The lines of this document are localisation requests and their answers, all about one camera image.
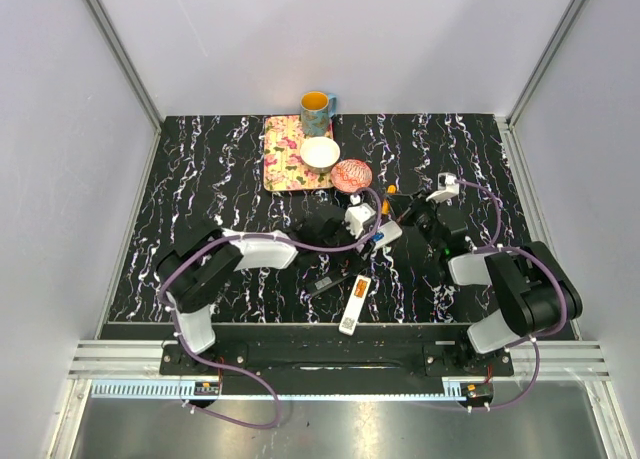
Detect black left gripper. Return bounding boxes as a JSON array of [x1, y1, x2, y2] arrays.
[[316, 218, 374, 275]]

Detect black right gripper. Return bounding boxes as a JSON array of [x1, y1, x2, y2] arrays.
[[386, 188, 443, 254]]

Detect white remote control with batteries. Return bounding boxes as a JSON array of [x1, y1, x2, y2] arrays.
[[372, 221, 403, 251]]

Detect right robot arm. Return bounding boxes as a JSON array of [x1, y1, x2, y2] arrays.
[[388, 191, 583, 375]]

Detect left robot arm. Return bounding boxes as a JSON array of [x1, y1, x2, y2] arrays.
[[156, 203, 379, 375]]

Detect black remote control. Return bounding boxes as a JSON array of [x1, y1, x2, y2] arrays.
[[303, 264, 362, 297]]

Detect white remote with orange label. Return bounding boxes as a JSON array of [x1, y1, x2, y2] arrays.
[[338, 275, 371, 336]]

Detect orange patterned bowl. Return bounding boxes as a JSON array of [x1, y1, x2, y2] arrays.
[[330, 159, 373, 194]]

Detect floral rectangular tray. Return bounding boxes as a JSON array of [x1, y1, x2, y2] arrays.
[[263, 115, 332, 193]]

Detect white bowl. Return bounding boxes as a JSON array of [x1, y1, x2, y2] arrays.
[[300, 136, 341, 173]]

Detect blue butterfly mug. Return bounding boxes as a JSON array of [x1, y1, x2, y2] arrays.
[[300, 91, 337, 137]]

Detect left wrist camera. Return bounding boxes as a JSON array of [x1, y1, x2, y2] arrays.
[[344, 194, 377, 239]]

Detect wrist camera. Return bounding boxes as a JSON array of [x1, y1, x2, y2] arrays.
[[344, 194, 377, 239], [427, 172, 460, 204]]

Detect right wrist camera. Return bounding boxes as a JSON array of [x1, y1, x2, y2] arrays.
[[427, 172, 460, 204]]

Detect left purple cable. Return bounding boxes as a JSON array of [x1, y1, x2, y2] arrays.
[[157, 186, 384, 429]]

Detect purple cable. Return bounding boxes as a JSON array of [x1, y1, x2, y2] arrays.
[[157, 186, 384, 429], [399, 178, 571, 414]]

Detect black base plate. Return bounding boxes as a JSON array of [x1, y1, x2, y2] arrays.
[[159, 324, 514, 398]]

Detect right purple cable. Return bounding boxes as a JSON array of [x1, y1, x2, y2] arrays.
[[399, 178, 571, 414]]

